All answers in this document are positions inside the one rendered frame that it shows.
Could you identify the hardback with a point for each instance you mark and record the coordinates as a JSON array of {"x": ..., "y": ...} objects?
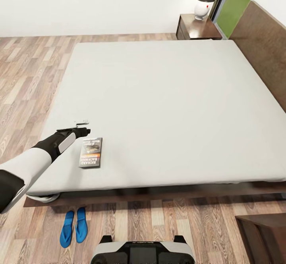
[{"x": 90, "y": 153}]

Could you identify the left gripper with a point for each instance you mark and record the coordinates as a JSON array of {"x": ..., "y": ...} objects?
[{"x": 82, "y": 132}]

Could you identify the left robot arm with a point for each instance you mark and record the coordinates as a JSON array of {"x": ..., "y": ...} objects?
[{"x": 19, "y": 174}]

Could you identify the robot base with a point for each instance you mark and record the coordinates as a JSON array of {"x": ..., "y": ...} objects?
[{"x": 143, "y": 252}]

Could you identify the sandal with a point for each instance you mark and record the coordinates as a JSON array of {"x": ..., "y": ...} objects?
[
  {"x": 66, "y": 234},
  {"x": 81, "y": 227}
]

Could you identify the nightstand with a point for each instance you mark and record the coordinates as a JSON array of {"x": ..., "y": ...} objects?
[
  {"x": 190, "y": 28},
  {"x": 264, "y": 237}
]

